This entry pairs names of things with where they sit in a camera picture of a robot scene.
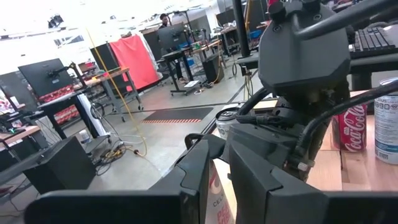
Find person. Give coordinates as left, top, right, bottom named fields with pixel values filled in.
left=157, top=12, right=171, bottom=30

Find grey side desk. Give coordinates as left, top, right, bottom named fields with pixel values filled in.
left=235, top=51, right=261, bottom=71

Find black right camera cable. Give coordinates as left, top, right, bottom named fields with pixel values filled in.
left=294, top=0, right=398, bottom=172

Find red storage bins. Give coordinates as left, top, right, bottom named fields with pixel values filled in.
left=39, top=84, right=81, bottom=125

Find black computer monitor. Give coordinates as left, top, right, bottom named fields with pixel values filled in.
left=17, top=58, right=75, bottom=98

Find black mat with orange stripes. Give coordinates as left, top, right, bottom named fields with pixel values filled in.
left=141, top=107, right=215, bottom=124

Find yellow hanging cable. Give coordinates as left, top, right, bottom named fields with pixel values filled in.
left=85, top=27, right=149, bottom=158

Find grey keyboard desk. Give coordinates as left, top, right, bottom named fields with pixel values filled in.
left=348, top=51, right=398, bottom=91

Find backlit black keyboard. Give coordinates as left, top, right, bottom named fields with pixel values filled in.
left=348, top=26, right=398, bottom=60

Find blue-banded Celsius can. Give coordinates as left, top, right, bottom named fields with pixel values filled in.
left=374, top=77, right=398, bottom=166

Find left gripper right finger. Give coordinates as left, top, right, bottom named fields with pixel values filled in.
left=229, top=136, right=398, bottom=224

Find Celsius Peach Vibe can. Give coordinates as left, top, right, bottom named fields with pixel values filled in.
left=203, top=158, right=238, bottom=224

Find wheeled wooden-top workbench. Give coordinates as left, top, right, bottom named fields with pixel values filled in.
left=82, top=66, right=144, bottom=123

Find black computer tower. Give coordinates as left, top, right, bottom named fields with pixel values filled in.
left=23, top=136, right=97, bottom=195
left=202, top=54, right=225, bottom=84

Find tangled floor cables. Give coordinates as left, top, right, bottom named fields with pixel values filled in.
left=90, top=102, right=149, bottom=177

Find red hanging cloth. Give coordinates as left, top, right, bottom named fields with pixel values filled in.
left=109, top=34, right=162, bottom=93

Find red Coca-Cola can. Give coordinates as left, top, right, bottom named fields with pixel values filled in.
left=331, top=104, right=368, bottom=153

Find white plastic bottle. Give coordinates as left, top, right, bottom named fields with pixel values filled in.
left=79, top=129, right=91, bottom=146

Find black standing desk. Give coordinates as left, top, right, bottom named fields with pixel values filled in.
left=161, top=46, right=203, bottom=96

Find black-topped desk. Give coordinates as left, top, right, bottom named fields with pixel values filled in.
left=36, top=91, right=109, bottom=141

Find black vertical pole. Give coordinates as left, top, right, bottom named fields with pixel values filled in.
left=232, top=0, right=252, bottom=58

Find black monitor back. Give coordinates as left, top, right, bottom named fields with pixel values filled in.
left=156, top=23, right=189, bottom=51

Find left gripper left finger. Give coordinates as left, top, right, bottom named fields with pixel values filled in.
left=24, top=133, right=226, bottom=224

